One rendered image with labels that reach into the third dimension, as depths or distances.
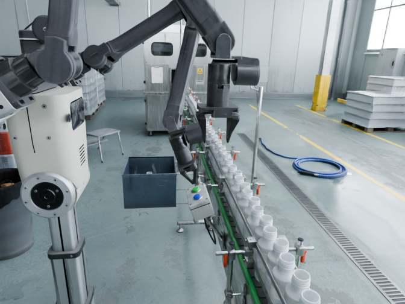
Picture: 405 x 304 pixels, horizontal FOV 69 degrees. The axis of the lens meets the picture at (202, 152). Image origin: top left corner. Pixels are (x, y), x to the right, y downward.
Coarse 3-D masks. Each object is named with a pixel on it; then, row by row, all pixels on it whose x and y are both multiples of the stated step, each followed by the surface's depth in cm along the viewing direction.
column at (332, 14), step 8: (336, 0) 834; (328, 8) 859; (336, 8) 841; (328, 16) 866; (336, 16) 848; (328, 24) 873; (336, 24) 855; (328, 32) 859; (328, 40) 867; (328, 48) 874; (328, 56) 882; (320, 64) 908; (328, 64) 889; (320, 72) 917; (328, 72) 897
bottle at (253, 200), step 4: (252, 200) 99; (256, 200) 99; (248, 204) 98; (252, 204) 96; (256, 204) 96; (248, 208) 98; (244, 212) 99; (248, 212) 97; (244, 216) 99; (248, 216) 97; (244, 224) 100; (244, 228) 100; (244, 232) 100; (244, 236) 100
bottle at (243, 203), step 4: (244, 192) 102; (248, 192) 105; (252, 192) 102; (244, 196) 102; (248, 196) 102; (252, 196) 103; (240, 200) 104; (244, 200) 102; (248, 200) 102; (240, 204) 103; (244, 204) 102; (240, 208) 103; (244, 208) 102; (240, 216) 104; (236, 220) 107; (240, 220) 104; (240, 224) 105; (236, 228) 107; (240, 228) 105
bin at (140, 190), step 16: (128, 160) 196; (144, 160) 199; (160, 160) 200; (128, 176) 168; (144, 176) 170; (160, 176) 171; (176, 176) 176; (128, 192) 172; (144, 192) 173; (160, 192) 174; (128, 208) 175
